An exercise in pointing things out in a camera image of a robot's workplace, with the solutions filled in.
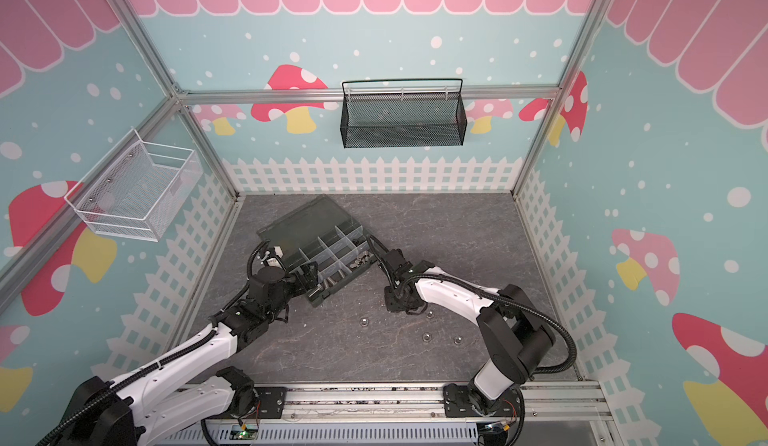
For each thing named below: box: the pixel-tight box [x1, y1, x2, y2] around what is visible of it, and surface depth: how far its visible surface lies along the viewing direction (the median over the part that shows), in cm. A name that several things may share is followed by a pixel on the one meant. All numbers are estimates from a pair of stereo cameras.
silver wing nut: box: [350, 254, 370, 268], surface depth 102 cm
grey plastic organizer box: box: [256, 194, 377, 306], surface depth 106 cm
